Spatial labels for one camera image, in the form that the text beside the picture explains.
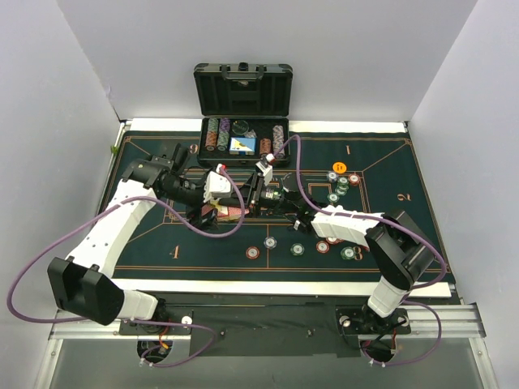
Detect blue poker chip stack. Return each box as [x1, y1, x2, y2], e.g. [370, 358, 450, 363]
[264, 237, 277, 250]

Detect purple green chips in case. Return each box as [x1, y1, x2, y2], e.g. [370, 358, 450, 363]
[217, 118, 230, 152]

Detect red poker chip stack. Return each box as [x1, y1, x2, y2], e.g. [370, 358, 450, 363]
[246, 246, 260, 260]

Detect green poker chip stack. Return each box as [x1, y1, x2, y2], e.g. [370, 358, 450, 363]
[290, 243, 305, 256]

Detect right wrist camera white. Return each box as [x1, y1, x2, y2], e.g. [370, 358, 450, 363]
[255, 153, 275, 185]

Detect orange big blind button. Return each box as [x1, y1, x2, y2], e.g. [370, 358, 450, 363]
[332, 161, 347, 174]

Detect blue chips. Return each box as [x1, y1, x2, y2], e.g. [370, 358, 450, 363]
[327, 171, 339, 183]

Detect black round button in case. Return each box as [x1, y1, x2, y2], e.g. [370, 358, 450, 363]
[231, 119, 249, 135]

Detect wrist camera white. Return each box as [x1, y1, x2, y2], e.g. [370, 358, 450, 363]
[255, 153, 275, 185]
[204, 171, 233, 203]

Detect blue card box in case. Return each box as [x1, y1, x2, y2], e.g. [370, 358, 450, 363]
[229, 137, 256, 156]

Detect green poker table mat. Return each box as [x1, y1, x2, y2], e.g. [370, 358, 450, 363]
[114, 133, 444, 282]

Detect red playing card deck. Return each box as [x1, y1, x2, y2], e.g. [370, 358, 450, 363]
[201, 203, 250, 222]

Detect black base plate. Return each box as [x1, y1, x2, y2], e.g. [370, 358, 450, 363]
[119, 293, 410, 357]

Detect lilac chips in case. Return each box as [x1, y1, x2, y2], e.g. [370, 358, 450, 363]
[272, 125, 285, 158]

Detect black poker chip case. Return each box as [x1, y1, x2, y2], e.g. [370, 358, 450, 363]
[194, 62, 294, 167]

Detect green red chips in case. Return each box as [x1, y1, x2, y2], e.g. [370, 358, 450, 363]
[204, 118, 219, 152]

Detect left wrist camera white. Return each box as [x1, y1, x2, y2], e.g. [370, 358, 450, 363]
[204, 171, 233, 203]

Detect orange chips in case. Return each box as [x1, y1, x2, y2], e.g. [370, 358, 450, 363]
[259, 138, 272, 157]

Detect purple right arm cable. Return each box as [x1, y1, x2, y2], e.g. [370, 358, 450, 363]
[269, 135, 447, 367]

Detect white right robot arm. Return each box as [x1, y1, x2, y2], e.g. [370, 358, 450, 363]
[238, 173, 441, 331]

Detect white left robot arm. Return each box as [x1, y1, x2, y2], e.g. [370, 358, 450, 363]
[47, 143, 231, 334]

